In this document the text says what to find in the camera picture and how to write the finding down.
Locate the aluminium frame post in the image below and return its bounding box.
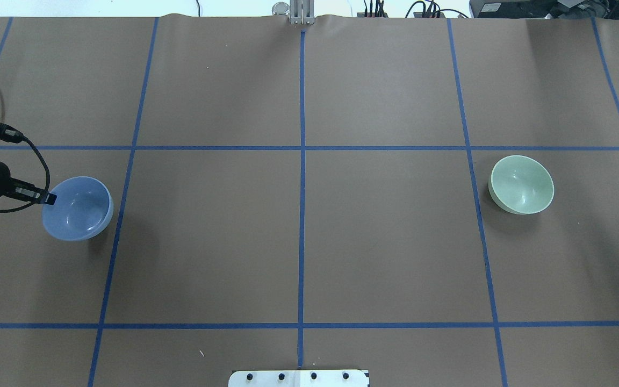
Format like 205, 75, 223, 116
288, 0, 316, 25

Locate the blue bowl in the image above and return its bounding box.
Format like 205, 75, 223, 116
41, 176, 114, 241

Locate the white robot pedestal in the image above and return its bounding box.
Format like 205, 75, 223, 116
228, 369, 370, 386

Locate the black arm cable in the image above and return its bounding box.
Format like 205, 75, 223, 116
0, 137, 52, 213

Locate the green bowl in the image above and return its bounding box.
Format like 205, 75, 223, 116
488, 155, 555, 215

